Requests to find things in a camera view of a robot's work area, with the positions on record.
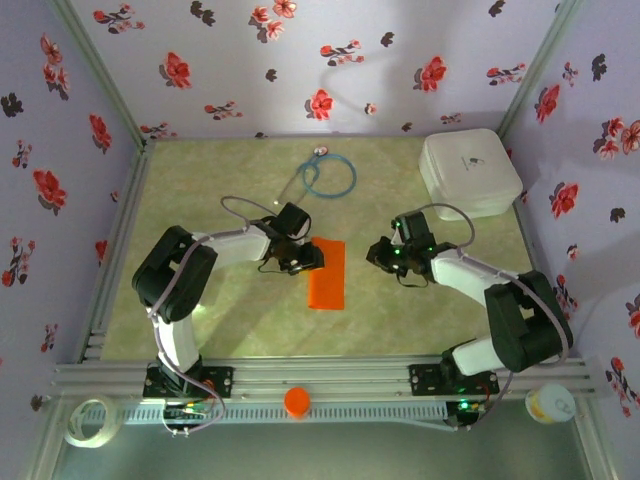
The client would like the white jar with yellow label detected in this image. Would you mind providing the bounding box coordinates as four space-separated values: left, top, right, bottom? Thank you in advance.
524 383 577 425

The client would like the aluminium side rail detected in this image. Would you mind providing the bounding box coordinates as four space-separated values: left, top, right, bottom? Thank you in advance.
74 141 157 362
512 199 544 276

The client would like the lilac right arm cable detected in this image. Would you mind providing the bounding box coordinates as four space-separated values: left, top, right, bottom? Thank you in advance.
424 203 574 432

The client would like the white slotted cable duct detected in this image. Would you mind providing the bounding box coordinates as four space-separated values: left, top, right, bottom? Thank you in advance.
79 399 449 426

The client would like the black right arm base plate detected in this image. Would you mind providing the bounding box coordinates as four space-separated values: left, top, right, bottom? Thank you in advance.
408 363 500 396

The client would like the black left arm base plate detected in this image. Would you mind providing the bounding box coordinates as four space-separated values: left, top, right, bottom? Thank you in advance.
143 363 235 400

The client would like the white plastic box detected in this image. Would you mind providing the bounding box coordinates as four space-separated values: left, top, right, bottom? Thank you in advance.
417 128 525 222

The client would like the long aluminium frame rail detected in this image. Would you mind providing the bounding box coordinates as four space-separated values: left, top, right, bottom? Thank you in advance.
49 355 599 401

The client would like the aluminium frame corner post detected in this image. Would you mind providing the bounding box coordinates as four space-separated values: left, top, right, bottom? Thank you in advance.
497 0 585 146
47 0 154 151

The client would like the small circuit board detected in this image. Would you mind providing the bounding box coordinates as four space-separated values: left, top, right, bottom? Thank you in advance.
447 398 489 429
162 402 214 424

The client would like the orange round cap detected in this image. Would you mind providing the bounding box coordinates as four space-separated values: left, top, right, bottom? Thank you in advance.
283 386 312 420

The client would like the blue stethoscope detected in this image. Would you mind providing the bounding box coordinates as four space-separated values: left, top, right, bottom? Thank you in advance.
273 144 358 206

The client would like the orange cloth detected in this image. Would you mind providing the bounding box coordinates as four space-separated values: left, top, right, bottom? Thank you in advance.
306 236 347 312

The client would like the clear tape roll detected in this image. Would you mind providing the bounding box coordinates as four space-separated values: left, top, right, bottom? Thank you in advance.
63 395 124 450

